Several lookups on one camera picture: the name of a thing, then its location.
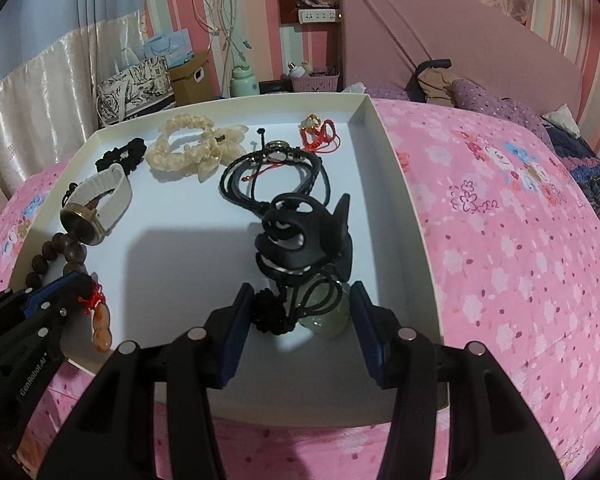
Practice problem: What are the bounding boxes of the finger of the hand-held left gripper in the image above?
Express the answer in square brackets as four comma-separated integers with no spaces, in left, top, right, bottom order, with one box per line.
[0,307,68,367]
[0,272,91,333]

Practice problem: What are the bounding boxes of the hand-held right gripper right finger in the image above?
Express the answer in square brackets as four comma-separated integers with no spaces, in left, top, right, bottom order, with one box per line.
[349,281,566,480]

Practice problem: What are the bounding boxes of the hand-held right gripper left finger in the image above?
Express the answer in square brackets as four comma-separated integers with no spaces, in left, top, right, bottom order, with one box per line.
[51,282,255,480]

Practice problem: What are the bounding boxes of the jade pendant black cord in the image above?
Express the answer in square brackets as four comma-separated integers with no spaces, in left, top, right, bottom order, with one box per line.
[250,270,353,341]

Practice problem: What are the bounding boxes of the brown wooden bead bracelet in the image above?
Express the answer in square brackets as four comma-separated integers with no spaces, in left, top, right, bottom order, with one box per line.
[24,182,114,356]

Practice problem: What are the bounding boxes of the white shallow tray box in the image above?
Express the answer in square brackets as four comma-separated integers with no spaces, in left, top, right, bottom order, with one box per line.
[7,91,451,428]

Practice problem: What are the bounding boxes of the white strap wristwatch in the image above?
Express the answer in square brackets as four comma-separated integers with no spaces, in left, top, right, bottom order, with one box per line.
[59,162,133,247]

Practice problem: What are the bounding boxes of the black cord bracelet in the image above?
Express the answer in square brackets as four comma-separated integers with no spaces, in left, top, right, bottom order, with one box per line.
[219,129,333,206]

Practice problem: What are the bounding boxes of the cream satin scrunchie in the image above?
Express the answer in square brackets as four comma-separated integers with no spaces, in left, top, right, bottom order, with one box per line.
[145,115,248,183]

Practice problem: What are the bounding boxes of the pink floral blanket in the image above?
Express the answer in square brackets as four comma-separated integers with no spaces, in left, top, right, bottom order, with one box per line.
[0,97,600,480]

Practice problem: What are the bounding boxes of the black scrunchie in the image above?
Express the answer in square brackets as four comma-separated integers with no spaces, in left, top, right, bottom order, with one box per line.
[95,137,148,176]

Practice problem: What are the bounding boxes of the cream satin curtain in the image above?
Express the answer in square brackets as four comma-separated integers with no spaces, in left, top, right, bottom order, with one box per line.
[0,7,148,231]

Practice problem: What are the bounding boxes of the black white floral tote bag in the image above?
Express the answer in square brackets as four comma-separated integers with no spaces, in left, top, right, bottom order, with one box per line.
[96,55,177,128]

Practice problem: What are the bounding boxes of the purple dotted pillow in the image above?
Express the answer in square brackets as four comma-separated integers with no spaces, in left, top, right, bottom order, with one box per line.
[452,79,553,146]
[367,85,416,101]

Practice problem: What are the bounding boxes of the mint green bottle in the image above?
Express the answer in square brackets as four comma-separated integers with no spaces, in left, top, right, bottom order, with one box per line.
[229,64,258,98]

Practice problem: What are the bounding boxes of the pink plastic basket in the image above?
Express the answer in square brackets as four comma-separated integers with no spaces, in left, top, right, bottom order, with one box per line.
[290,72,341,93]

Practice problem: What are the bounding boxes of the brown cardboard box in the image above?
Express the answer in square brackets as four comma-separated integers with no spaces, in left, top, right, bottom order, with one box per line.
[169,51,220,106]

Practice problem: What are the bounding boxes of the light blue gift bag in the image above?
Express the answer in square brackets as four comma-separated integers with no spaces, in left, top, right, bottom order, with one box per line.
[143,30,193,68]

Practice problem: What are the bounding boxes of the white small pillow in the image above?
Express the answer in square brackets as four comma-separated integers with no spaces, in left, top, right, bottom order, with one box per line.
[541,104,581,137]

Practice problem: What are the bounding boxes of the pale blue sheer curtain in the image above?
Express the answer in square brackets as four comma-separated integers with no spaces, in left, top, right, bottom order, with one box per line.
[0,0,148,91]

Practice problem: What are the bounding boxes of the white power strip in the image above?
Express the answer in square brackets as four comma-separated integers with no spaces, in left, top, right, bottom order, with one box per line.
[297,8,341,23]

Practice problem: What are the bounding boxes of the pink bed headboard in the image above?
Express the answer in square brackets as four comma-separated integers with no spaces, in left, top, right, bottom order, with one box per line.
[337,0,583,111]

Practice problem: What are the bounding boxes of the red string bracelet gold charm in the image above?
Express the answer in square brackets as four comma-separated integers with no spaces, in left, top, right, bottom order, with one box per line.
[299,115,340,153]

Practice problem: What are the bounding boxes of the tan bag black strap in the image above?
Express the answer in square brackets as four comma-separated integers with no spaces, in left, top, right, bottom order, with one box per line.
[411,59,463,108]

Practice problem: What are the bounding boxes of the white hanging cables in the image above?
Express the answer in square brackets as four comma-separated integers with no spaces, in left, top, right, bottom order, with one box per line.
[190,0,253,68]

